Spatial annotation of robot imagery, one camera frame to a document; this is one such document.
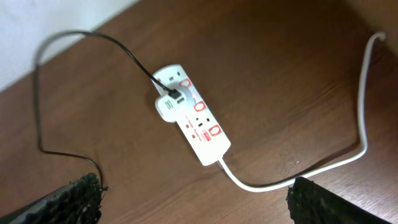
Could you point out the white power strip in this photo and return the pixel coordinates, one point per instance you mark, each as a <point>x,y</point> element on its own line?
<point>201,129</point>

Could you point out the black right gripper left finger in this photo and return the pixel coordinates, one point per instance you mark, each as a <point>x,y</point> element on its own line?
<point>77,202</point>

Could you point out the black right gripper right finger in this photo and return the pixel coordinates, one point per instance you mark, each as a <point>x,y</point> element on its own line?
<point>309,203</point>

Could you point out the white charger adapter plug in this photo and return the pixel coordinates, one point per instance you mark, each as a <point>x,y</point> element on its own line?
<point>171,106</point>

